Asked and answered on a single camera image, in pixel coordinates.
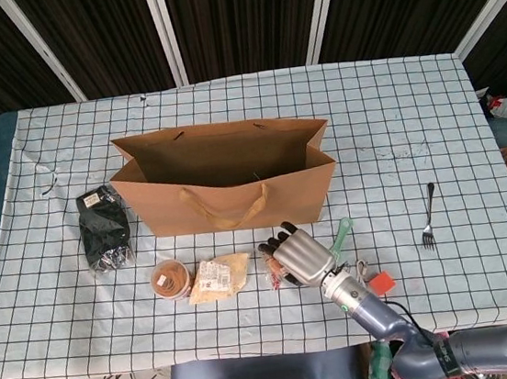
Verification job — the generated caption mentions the clear round tub brown snacks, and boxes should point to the clear round tub brown snacks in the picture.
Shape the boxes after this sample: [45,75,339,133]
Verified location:
[147,257,195,305]

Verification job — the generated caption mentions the metal fork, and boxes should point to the metal fork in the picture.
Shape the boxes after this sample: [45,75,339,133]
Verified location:
[414,181,443,252]

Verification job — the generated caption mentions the orange cube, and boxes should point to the orange cube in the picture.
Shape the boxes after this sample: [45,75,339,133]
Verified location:
[367,269,397,299]

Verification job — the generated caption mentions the brown paper bag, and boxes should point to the brown paper bag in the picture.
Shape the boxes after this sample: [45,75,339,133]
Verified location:
[103,109,345,248]

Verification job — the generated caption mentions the beige wedge food packet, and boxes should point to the beige wedge food packet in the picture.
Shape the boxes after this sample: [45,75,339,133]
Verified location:
[183,251,255,307]

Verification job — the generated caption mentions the pile of coloured cloths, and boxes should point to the pile of coloured cloths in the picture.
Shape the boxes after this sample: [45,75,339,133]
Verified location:
[364,331,454,379]

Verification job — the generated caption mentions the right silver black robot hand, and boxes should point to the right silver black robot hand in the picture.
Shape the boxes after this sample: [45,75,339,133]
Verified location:
[255,213,352,295]

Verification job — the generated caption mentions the green plastic brush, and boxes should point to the green plastic brush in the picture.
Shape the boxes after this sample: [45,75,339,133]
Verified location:
[321,216,359,261]

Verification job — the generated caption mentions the bun packet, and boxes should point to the bun packet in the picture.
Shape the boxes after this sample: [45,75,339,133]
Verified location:
[254,239,290,292]

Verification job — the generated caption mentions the black plastic-wrapped pack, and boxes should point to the black plastic-wrapped pack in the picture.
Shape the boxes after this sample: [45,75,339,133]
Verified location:
[72,181,141,280]

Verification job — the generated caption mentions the red white printed bag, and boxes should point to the red white printed bag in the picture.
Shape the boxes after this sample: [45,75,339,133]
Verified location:
[484,92,507,123]

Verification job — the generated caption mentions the white black checkered tablecloth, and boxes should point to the white black checkered tablecloth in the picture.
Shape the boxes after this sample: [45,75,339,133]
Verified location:
[0,41,507,379]

